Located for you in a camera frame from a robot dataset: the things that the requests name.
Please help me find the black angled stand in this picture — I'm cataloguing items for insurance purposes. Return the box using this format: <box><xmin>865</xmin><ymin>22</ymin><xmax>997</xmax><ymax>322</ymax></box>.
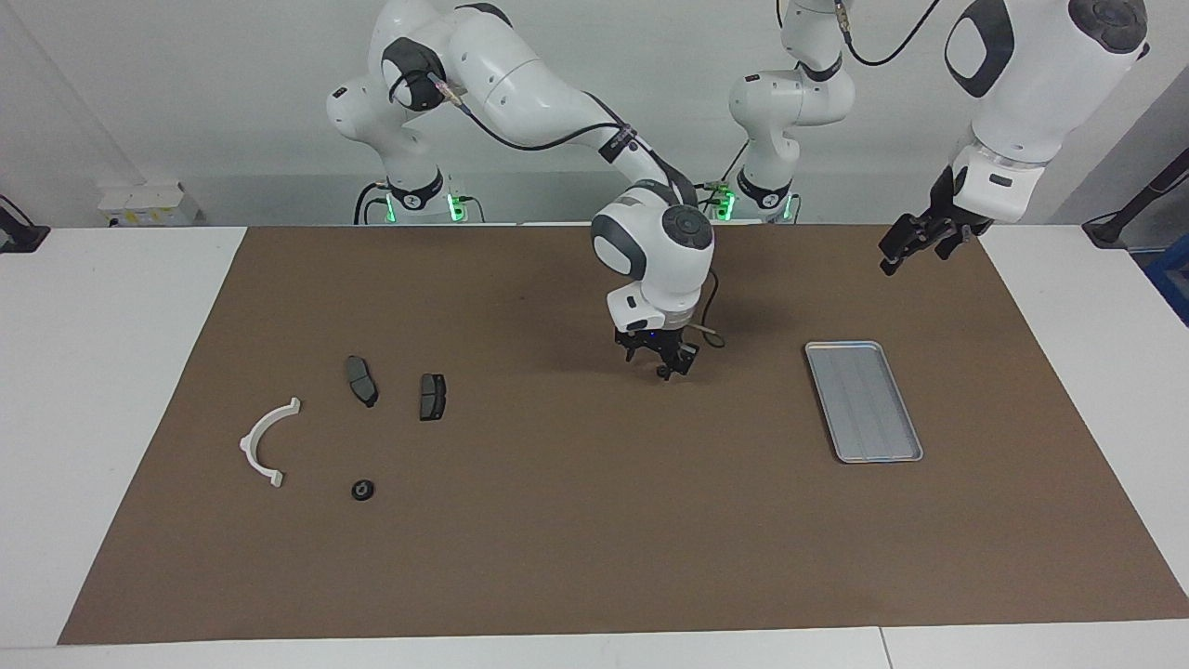
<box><xmin>1082</xmin><ymin>149</ymin><xmax>1189</xmax><ymax>250</ymax></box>

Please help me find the black table clamp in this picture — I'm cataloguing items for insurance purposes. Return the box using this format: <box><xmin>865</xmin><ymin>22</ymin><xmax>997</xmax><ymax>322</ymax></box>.
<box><xmin>0</xmin><ymin>195</ymin><xmax>52</xmax><ymax>254</ymax></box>

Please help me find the black left base cable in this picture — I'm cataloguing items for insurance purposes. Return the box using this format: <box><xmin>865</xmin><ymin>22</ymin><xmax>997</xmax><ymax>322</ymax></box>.
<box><xmin>704</xmin><ymin>139</ymin><xmax>751</xmax><ymax>201</ymax></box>

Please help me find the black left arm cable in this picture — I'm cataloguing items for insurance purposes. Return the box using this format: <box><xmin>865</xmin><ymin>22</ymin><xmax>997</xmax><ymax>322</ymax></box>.
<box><xmin>836</xmin><ymin>0</ymin><xmax>941</xmax><ymax>68</ymax></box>

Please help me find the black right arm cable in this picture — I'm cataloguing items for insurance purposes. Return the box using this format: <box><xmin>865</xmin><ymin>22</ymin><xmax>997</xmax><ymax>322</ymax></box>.
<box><xmin>432</xmin><ymin>79</ymin><xmax>727</xmax><ymax>350</ymax></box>

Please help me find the white curved plastic bracket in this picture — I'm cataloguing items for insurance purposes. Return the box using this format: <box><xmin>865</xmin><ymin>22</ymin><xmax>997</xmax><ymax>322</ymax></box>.
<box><xmin>240</xmin><ymin>398</ymin><xmax>302</xmax><ymax>489</ymax></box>

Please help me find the silver metal tray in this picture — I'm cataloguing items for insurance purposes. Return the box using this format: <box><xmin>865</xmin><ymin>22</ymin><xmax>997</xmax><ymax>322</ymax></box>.
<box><xmin>804</xmin><ymin>341</ymin><xmax>924</xmax><ymax>465</ymax></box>

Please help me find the blue bin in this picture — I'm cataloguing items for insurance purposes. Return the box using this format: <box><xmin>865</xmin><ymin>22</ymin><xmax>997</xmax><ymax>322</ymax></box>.
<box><xmin>1144</xmin><ymin>246</ymin><xmax>1189</xmax><ymax>326</ymax></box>

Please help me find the long dark brake pad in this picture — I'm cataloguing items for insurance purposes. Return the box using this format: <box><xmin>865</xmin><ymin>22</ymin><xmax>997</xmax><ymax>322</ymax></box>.
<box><xmin>345</xmin><ymin>356</ymin><xmax>380</xmax><ymax>409</ymax></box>

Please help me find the white background box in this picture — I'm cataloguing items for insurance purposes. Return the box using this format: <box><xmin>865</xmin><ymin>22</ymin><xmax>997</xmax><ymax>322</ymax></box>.
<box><xmin>98</xmin><ymin>181</ymin><xmax>201</xmax><ymax>227</ymax></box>

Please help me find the brown table mat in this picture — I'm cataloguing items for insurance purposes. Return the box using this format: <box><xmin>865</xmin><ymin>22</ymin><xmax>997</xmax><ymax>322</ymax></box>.
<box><xmin>58</xmin><ymin>223</ymin><xmax>1189</xmax><ymax>646</ymax></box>

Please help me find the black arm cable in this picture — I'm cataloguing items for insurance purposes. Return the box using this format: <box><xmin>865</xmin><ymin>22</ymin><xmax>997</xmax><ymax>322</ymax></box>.
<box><xmin>836</xmin><ymin>0</ymin><xmax>941</xmax><ymax>68</ymax></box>
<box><xmin>432</xmin><ymin>79</ymin><xmax>727</xmax><ymax>350</ymax></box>

